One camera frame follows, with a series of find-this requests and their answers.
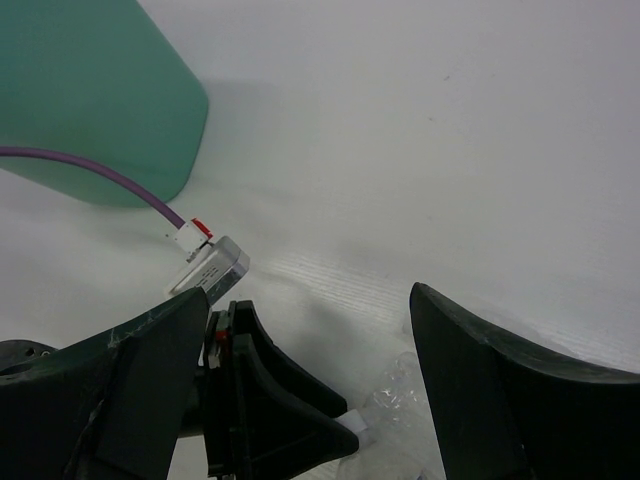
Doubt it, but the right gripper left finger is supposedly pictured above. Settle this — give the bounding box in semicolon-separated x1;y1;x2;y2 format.
1;289;209;479

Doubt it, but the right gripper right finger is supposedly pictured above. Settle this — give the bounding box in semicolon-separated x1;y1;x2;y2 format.
409;283;639;479

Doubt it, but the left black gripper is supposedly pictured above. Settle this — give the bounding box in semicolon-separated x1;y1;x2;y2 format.
182;301;359;479

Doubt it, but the clear bottle blue-orange label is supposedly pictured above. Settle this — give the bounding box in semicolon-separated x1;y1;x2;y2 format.
336;410;443;479

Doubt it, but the green plastic bin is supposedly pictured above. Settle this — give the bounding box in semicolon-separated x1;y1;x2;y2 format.
1;1;209;201

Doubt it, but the clear crushed bottle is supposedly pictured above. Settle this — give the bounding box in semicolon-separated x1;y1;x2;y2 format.
362;351;429;426

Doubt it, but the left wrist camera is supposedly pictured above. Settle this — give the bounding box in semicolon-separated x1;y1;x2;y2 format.
164;218;250;306

